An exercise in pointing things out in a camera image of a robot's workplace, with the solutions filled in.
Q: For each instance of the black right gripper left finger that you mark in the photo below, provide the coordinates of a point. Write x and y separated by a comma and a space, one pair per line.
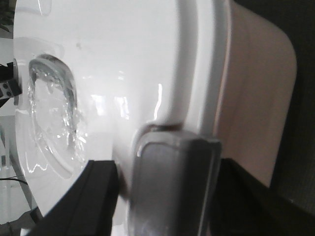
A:
87, 208

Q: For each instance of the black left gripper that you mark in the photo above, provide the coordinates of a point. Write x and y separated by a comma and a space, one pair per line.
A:
9, 86

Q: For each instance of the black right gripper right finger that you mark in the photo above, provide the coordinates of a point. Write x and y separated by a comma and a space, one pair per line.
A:
243, 206

